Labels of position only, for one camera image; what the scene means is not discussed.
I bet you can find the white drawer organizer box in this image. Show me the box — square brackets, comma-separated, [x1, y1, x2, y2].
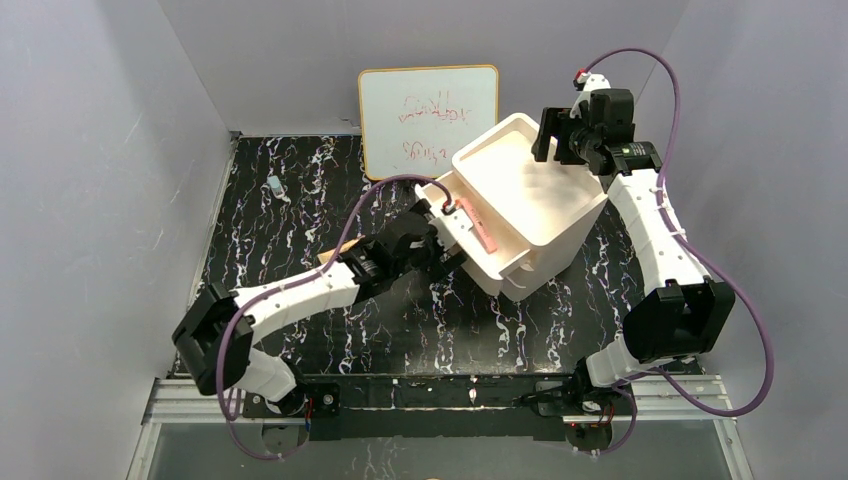
[452, 113, 607, 301]

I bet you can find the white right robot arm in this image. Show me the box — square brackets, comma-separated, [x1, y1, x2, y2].
[532, 88, 736, 394]

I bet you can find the white top drawer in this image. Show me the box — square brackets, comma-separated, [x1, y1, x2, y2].
[414, 172, 533, 301]

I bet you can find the yellow framed whiteboard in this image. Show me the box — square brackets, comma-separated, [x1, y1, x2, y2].
[358, 64, 499, 180]

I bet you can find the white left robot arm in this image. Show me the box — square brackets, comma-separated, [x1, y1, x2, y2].
[172, 200, 472, 402]

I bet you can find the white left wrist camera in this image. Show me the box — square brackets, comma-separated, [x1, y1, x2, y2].
[429, 211, 473, 254]

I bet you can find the aluminium rail frame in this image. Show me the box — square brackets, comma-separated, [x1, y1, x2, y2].
[128, 379, 753, 479]

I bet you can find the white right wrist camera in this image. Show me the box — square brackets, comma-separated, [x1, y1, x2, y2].
[573, 70, 611, 108]

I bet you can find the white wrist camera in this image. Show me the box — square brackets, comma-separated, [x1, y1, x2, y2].
[573, 70, 611, 108]
[429, 211, 473, 254]

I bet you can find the pink rectangular makeup stick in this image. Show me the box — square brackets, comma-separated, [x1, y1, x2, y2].
[456, 197, 498, 254]

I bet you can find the small light blue eraser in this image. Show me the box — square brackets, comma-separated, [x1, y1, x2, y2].
[267, 176, 286, 200]

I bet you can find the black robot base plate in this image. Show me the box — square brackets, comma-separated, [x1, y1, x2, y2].
[243, 374, 633, 451]

